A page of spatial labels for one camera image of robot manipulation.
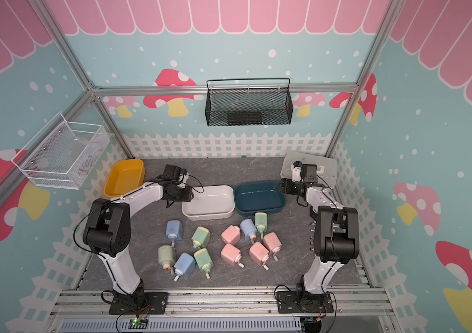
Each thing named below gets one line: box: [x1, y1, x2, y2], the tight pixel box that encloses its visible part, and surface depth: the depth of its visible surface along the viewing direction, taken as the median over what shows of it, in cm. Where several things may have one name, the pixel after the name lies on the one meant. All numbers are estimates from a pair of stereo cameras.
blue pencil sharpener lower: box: [173, 252, 196, 283], surface depth 79 cm
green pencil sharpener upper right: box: [254, 212, 268, 240], surface depth 89 cm
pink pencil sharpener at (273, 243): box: [263, 231, 283, 262], surface depth 84 cm
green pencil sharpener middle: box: [191, 226, 211, 250], surface depth 85 cm
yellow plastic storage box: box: [103, 158, 146, 198], surface depth 111 cm
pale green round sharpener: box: [157, 244, 177, 276], surface depth 80 cm
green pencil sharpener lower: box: [193, 248, 214, 280], surface depth 79 cm
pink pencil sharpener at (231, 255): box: [220, 243, 246, 269], surface depth 81 cm
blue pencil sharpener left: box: [165, 220, 184, 247], surface depth 87 cm
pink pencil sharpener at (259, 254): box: [249, 241, 270, 271], surface depth 81 cm
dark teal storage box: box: [233, 181, 287, 218], surface depth 106 cm
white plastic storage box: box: [181, 184, 236, 221], surface depth 102 cm
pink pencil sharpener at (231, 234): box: [220, 224, 241, 246], surface depth 87 cm
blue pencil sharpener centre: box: [239, 218, 257, 240], surface depth 88 cm
